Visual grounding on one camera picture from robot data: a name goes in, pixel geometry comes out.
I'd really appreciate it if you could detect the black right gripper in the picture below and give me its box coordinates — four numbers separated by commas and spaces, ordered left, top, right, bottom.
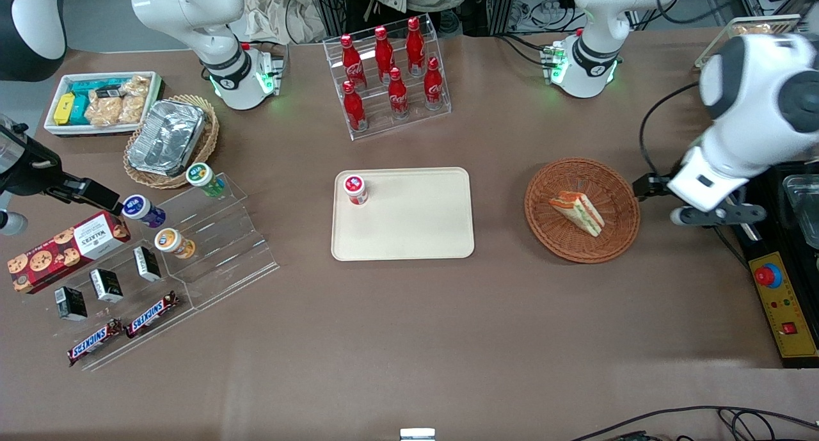
0, 127, 123, 215

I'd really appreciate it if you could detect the triangular sandwich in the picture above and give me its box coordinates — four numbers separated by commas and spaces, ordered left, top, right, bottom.
548, 190, 605, 237

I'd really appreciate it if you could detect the silver foil tray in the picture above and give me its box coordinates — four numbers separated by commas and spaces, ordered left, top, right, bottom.
127, 99, 207, 177

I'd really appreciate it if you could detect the light oval wicker basket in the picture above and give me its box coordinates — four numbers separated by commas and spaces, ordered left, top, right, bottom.
123, 94, 220, 190

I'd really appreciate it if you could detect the brown round wicker basket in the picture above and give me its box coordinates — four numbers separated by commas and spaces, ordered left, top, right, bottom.
524, 157, 641, 264

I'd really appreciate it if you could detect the beige plastic tray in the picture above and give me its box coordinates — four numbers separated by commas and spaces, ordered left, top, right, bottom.
331, 167, 475, 262

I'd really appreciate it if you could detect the purple capped jar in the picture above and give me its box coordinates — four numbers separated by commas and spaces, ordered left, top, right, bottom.
122, 195, 166, 229

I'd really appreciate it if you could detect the black countertop appliance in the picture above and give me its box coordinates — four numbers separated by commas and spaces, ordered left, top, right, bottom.
729, 161, 819, 269

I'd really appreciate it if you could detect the red Walkers cookie box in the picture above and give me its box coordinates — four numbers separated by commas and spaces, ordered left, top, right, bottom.
7, 211, 131, 294

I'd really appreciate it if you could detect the white plastic bin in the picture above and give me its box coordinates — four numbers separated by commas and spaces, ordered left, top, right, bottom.
44, 71, 164, 138

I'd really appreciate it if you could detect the bagged fried snack pack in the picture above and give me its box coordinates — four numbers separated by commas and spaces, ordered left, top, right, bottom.
119, 94, 147, 124
85, 89, 123, 127
119, 76, 152, 99

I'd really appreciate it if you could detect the yellow small box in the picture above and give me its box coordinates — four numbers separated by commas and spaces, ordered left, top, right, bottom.
53, 93, 76, 125

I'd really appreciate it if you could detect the steel pan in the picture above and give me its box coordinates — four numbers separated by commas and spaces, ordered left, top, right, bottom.
782, 174, 819, 250

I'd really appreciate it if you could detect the small black carton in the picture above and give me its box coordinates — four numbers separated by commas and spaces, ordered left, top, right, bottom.
132, 246, 162, 282
89, 268, 124, 303
54, 286, 88, 321

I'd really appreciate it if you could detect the orange capped jar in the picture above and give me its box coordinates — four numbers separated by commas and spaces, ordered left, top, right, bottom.
154, 228, 196, 260

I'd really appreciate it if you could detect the teal long box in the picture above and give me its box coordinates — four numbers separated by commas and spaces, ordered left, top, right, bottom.
69, 78, 126, 97

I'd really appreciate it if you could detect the green capped jar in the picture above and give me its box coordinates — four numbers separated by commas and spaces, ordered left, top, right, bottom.
186, 162, 227, 197

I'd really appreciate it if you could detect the yellow emergency stop box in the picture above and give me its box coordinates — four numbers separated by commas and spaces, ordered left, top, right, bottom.
747, 252, 819, 369

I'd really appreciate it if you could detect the clear acrylic stepped stand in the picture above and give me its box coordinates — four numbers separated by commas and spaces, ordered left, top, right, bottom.
56, 233, 196, 372
155, 172, 280, 311

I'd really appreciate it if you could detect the Snickers chocolate bar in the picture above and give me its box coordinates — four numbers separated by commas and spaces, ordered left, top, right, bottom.
125, 291, 180, 339
67, 319, 123, 367

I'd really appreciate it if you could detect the beige crumpled bag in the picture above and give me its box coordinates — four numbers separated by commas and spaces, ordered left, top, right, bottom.
245, 0, 327, 45

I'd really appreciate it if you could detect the red capped small jar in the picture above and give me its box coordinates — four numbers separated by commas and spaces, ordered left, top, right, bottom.
344, 174, 369, 206

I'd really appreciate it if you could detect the red cola bottle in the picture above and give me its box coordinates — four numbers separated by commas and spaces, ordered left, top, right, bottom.
374, 26, 396, 80
424, 57, 445, 111
342, 81, 369, 132
406, 17, 426, 76
340, 34, 367, 88
388, 67, 410, 119

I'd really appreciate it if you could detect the clear acrylic bottle rack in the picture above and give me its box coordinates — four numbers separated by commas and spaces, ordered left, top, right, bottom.
322, 13, 452, 141

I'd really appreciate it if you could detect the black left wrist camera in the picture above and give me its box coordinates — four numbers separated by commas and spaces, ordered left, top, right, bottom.
632, 171, 671, 202

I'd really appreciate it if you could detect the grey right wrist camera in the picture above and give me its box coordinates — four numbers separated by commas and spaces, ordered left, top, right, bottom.
0, 211, 28, 237

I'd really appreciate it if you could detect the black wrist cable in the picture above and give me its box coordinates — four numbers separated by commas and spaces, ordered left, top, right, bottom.
639, 81, 701, 178

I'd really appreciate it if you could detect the white wire rack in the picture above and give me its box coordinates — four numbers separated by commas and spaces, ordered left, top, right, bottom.
694, 13, 804, 70

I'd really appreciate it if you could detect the black cable at table edge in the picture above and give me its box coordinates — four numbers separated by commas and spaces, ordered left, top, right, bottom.
569, 405, 819, 441

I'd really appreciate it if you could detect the black cable bundle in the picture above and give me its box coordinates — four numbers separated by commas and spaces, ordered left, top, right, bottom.
515, 0, 576, 33

